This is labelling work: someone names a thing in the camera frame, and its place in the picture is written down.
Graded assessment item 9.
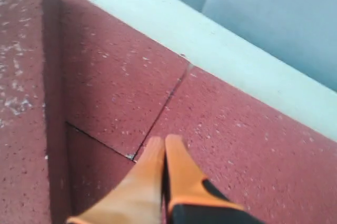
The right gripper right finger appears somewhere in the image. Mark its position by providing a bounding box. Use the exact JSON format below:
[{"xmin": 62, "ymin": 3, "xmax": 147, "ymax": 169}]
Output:
[{"xmin": 165, "ymin": 134, "xmax": 247, "ymax": 223}]

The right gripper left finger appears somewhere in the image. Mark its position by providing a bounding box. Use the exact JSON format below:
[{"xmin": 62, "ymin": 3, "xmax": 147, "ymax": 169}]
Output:
[{"xmin": 66, "ymin": 137, "xmax": 165, "ymax": 224}]

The red brick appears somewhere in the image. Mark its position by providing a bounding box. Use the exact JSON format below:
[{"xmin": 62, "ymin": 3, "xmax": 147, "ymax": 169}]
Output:
[
  {"xmin": 59, "ymin": 0, "xmax": 188, "ymax": 158},
  {"xmin": 1, "ymin": 0, "xmax": 71, "ymax": 223},
  {"xmin": 66, "ymin": 123, "xmax": 135, "ymax": 215},
  {"xmin": 141, "ymin": 67, "xmax": 336, "ymax": 223}
]

